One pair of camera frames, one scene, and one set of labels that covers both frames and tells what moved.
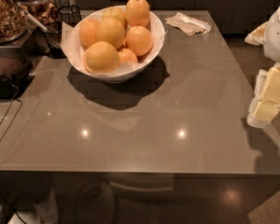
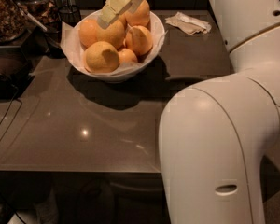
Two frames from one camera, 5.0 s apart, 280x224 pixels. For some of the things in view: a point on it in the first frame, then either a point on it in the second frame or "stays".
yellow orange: [110, 30] stays
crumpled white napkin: [188, 24] stays
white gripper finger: [257, 36] → [134, 3]
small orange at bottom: [125, 55] stays
